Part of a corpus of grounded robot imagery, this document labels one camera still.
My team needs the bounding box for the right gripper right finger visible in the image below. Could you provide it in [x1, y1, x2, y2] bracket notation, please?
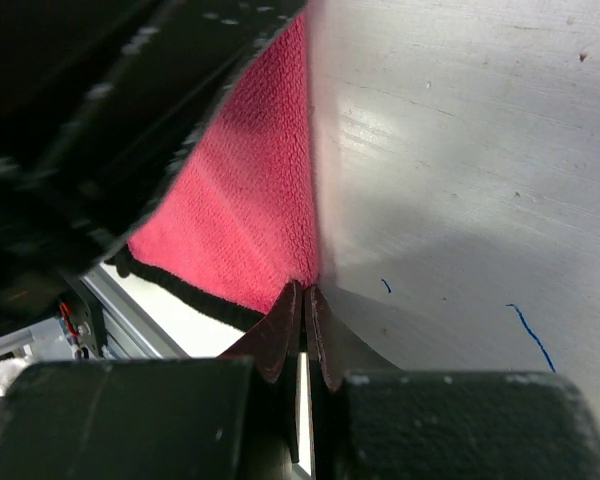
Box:
[304, 285, 400, 393]

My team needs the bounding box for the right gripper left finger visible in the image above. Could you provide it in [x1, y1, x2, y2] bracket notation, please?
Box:
[219, 281, 303, 463]

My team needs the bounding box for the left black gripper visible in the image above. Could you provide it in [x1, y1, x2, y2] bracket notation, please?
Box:
[0, 1, 305, 310]

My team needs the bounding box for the black cloth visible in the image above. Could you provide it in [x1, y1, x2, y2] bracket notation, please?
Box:
[109, 17, 319, 331]

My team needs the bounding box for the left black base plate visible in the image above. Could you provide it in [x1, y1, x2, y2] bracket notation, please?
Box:
[58, 280, 107, 359]

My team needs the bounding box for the aluminium mounting rail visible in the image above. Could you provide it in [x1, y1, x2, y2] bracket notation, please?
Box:
[0, 266, 186, 359]

